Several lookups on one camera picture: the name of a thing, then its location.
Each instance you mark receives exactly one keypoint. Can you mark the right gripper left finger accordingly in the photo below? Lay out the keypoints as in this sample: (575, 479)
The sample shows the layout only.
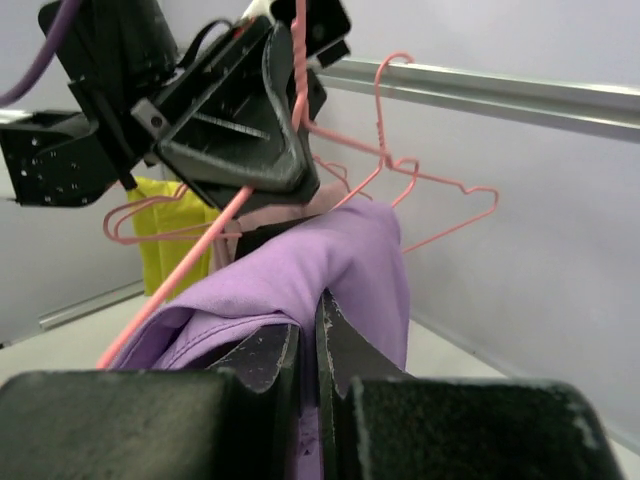
(235, 420)

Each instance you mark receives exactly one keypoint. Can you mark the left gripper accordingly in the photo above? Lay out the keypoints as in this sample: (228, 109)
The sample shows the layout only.
(226, 119)

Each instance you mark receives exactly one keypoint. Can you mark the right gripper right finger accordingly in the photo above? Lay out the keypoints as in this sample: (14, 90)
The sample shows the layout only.
(379, 422)

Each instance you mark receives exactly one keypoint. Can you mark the pink hanger of purple trousers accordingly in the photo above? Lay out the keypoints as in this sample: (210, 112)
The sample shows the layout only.
(300, 117)

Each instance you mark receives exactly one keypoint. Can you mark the pink hanger of blue trousers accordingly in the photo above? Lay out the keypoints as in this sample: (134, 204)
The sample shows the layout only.
(442, 164)

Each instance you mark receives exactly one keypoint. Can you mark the purple trousers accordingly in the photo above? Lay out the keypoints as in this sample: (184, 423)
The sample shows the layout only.
(353, 251)

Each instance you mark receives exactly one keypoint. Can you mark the black trousers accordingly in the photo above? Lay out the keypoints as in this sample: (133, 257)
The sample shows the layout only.
(254, 239)

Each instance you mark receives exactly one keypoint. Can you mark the pink hanger of yellow trousers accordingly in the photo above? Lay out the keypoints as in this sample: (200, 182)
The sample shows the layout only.
(158, 210)

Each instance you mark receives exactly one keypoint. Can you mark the aluminium hanging rail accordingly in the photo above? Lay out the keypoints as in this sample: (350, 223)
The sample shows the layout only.
(605, 111)

